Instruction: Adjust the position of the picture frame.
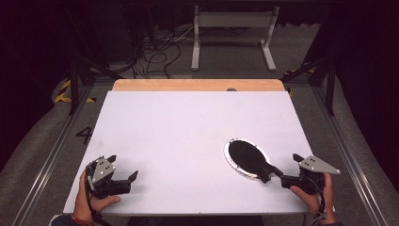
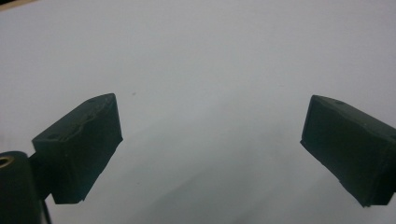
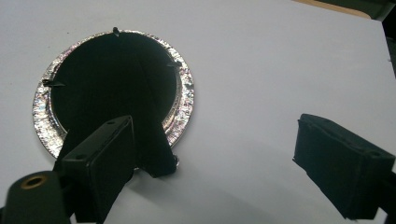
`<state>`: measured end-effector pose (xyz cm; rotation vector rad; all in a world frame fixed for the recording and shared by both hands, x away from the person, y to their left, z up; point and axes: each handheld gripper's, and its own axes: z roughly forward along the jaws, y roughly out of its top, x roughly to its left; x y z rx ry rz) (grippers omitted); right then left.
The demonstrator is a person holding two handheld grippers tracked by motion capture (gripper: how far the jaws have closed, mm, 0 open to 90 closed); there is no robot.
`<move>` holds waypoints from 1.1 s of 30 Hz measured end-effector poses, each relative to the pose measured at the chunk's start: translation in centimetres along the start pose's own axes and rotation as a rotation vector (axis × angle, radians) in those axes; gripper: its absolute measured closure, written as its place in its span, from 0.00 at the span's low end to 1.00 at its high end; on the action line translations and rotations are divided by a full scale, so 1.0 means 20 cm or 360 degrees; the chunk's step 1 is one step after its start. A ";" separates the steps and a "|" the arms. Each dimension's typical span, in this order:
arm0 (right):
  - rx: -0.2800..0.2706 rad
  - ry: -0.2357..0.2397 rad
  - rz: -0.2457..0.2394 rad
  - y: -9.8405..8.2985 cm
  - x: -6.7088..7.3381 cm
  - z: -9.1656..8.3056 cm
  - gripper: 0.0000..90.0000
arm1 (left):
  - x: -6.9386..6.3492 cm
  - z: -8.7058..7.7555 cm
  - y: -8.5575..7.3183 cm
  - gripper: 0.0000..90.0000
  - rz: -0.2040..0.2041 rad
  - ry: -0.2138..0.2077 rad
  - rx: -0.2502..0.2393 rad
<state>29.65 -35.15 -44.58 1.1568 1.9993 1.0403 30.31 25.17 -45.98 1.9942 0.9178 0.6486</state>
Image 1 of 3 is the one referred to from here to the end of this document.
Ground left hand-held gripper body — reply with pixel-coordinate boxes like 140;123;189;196
85;155;132;200

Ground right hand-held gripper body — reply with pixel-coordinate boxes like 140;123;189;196
296;154;342;196

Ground oval hand mirror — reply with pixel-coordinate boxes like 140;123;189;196
223;137;275;185

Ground person's left hand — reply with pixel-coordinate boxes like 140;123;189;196
72;169;122;221

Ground person's right hand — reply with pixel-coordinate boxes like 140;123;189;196
289;172;337;226

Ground black metal stand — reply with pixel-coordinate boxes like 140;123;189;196
68;55;125;117
280;56;337;117

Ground yellow black hazard tape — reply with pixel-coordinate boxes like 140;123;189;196
54;79;97;105
282;62;315;77

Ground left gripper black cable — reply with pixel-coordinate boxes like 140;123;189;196
84;166;112;226

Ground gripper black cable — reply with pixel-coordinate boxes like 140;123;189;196
309;177;328;226
84;166;112;226

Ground aluminium floor rail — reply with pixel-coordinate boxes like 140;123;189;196
10;84;95;226
311;85;391;226

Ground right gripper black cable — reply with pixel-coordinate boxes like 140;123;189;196
309;177;328;226

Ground red bracelet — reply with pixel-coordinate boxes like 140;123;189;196
72;216;94;226

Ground tangle of black floor cables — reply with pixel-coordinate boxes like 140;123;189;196
130;26;196;80

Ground white metal stand frame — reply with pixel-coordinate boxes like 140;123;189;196
191;5;280;73

